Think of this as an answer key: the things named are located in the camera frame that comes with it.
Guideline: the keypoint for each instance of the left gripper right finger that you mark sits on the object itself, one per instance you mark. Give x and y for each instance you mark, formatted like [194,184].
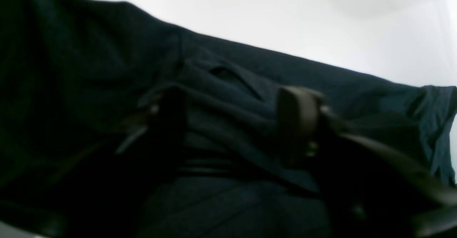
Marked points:
[370,189]

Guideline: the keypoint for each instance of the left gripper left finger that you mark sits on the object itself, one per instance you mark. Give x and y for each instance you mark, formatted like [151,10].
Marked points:
[98,191]

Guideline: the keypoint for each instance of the black t-shirt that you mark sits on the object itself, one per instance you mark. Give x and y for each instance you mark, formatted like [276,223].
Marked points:
[72,70]

